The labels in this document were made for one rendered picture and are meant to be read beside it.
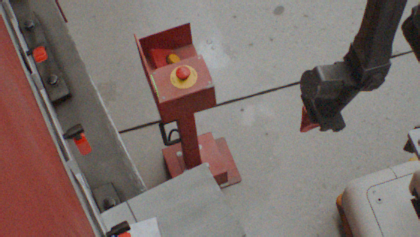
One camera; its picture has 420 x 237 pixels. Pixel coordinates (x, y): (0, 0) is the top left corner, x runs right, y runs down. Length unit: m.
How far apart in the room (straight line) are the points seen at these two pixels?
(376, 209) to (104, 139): 0.98
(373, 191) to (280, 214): 0.41
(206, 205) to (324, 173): 1.17
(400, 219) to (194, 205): 0.97
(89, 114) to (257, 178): 0.99
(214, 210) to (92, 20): 1.69
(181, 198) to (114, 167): 0.25
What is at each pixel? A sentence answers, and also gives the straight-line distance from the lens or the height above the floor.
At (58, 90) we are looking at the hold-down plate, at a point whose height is 0.90.
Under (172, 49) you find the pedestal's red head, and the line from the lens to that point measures 1.79.
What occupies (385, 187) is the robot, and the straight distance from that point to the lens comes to 2.10.
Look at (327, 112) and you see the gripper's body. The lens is 1.25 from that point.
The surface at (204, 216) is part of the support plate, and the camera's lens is 1.26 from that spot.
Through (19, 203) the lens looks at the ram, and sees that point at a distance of 0.41.
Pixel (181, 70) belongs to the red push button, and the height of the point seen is 0.81.
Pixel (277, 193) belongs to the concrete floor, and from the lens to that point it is 2.34.
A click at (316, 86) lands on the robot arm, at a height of 1.21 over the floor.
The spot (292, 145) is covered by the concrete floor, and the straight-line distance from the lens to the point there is 2.42.
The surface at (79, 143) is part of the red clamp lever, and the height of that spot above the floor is 1.21.
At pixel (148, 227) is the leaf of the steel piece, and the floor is 1.00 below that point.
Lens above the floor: 2.20
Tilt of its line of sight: 63 degrees down
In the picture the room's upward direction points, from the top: 7 degrees counter-clockwise
